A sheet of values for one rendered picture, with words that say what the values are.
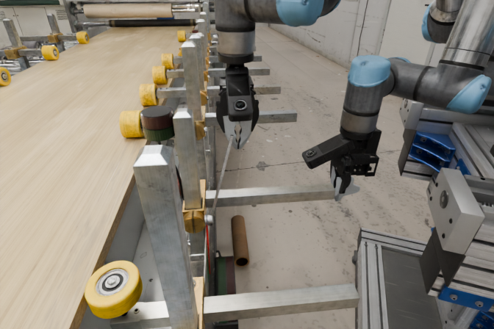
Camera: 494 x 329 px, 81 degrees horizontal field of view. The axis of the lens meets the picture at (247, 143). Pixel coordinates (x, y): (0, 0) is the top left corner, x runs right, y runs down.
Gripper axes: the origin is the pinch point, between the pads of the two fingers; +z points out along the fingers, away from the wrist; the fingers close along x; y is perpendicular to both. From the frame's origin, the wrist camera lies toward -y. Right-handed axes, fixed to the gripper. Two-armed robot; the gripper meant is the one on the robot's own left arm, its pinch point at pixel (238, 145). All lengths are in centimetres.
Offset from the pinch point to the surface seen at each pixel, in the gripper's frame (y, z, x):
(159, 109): -3.7, -11.2, 15.0
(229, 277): -12.5, 28.8, 3.4
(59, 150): 18, 9, 49
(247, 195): -2.0, 13.0, -1.9
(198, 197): -6.3, 9.0, 9.4
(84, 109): 48, 9, 53
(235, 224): 65, 92, -2
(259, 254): 49, 99, -14
